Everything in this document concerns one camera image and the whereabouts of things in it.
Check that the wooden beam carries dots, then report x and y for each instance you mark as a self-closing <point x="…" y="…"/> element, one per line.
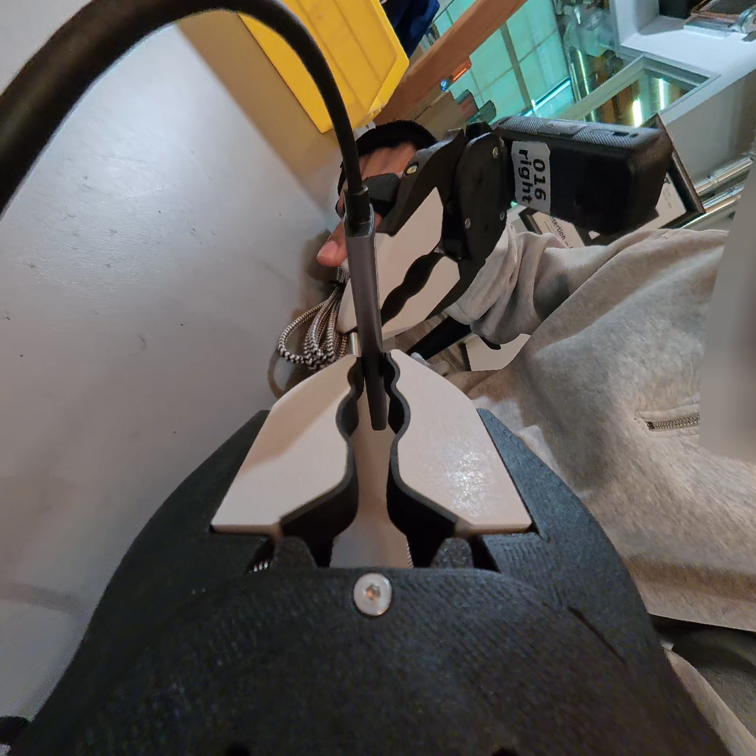
<point x="437" y="65"/>

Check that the black framed marker sign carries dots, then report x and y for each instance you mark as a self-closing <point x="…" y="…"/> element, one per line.
<point x="555" y="227"/>

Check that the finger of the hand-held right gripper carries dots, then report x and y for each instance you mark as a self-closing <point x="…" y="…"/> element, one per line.
<point x="425" y="301"/>
<point x="413" y="230"/>

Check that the yellow plastic bin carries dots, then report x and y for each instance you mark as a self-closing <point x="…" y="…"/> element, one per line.
<point x="336" y="53"/>

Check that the blue jacket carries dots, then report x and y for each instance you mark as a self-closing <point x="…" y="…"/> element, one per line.
<point x="413" y="17"/>

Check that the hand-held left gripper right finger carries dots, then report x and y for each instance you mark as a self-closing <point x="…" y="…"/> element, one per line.
<point x="460" y="460"/>

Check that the person's right hand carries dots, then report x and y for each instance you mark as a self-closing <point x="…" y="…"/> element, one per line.
<point x="387" y="162"/>

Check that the person's grey hoodie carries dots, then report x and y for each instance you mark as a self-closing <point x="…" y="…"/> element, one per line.
<point x="620" y="472"/>

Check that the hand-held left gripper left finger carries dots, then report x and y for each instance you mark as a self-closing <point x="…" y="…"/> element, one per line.
<point x="295" y="460"/>

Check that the person's right forearm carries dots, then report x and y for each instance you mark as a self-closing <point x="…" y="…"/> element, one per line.
<point x="561" y="283"/>

